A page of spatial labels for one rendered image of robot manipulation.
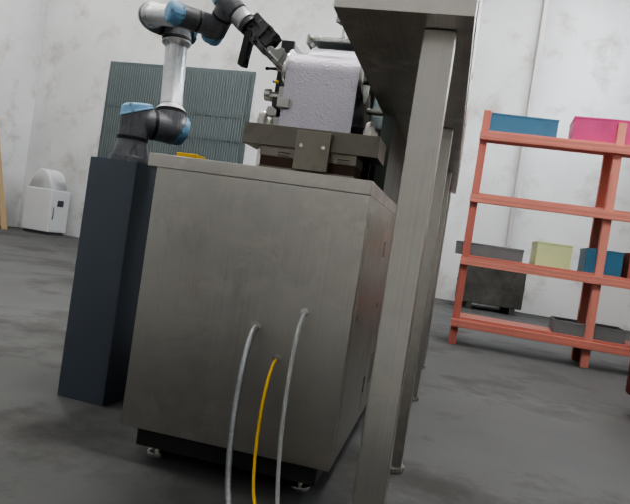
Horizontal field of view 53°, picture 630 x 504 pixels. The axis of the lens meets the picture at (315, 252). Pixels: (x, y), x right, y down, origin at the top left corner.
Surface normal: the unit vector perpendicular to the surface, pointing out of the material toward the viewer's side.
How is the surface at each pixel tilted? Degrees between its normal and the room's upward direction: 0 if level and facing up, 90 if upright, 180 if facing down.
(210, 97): 90
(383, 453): 90
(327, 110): 90
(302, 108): 90
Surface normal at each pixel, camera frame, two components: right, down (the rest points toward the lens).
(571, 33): -0.28, -0.02
